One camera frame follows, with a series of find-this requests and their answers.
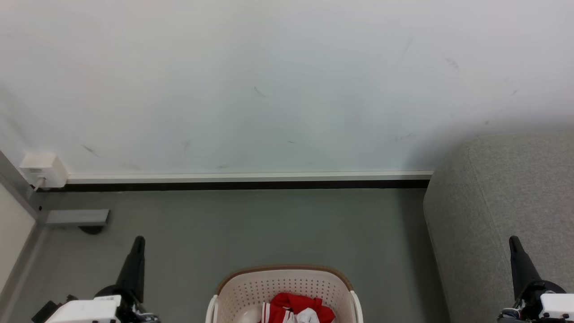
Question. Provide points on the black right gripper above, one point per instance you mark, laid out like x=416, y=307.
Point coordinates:
x=531, y=300

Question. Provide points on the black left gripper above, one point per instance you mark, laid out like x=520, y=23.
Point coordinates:
x=134, y=312

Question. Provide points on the red white-striped garment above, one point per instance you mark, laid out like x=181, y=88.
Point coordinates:
x=287, y=305

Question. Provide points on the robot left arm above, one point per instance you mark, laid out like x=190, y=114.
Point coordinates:
x=47, y=310

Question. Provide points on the cream perforated laundry basket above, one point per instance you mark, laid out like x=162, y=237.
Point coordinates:
x=287, y=282

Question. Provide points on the grey fabric sofa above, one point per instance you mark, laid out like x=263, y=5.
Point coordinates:
x=493, y=215

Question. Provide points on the grey metal foot bar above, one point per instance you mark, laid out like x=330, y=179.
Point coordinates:
x=76, y=217

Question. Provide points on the white and black baseboard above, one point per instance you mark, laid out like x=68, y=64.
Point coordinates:
x=246, y=180

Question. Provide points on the white cloth item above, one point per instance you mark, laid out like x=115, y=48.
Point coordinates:
x=307, y=317

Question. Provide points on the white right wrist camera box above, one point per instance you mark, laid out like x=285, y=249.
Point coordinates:
x=558, y=306

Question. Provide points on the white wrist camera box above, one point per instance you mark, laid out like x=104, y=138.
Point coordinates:
x=85, y=310
x=558, y=306

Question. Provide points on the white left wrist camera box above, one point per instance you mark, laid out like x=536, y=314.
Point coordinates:
x=85, y=310

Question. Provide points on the white wall outlet box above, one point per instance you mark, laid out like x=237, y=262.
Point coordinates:
x=44, y=169

